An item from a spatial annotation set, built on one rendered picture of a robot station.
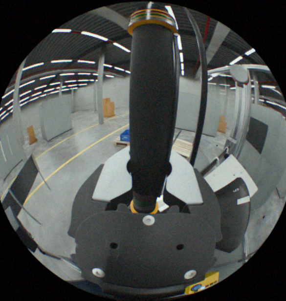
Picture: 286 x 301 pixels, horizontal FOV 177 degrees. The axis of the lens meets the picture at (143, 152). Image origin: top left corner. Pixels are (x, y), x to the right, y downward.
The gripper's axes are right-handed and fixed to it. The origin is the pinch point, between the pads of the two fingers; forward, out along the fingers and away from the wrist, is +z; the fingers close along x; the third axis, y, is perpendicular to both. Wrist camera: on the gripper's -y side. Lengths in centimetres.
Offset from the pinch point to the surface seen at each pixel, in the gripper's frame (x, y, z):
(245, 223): 16.6, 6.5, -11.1
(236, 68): 56, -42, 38
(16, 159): -612, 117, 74
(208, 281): 31, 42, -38
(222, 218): 14.4, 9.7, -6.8
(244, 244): 69, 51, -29
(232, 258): 70, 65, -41
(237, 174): 40.5, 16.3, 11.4
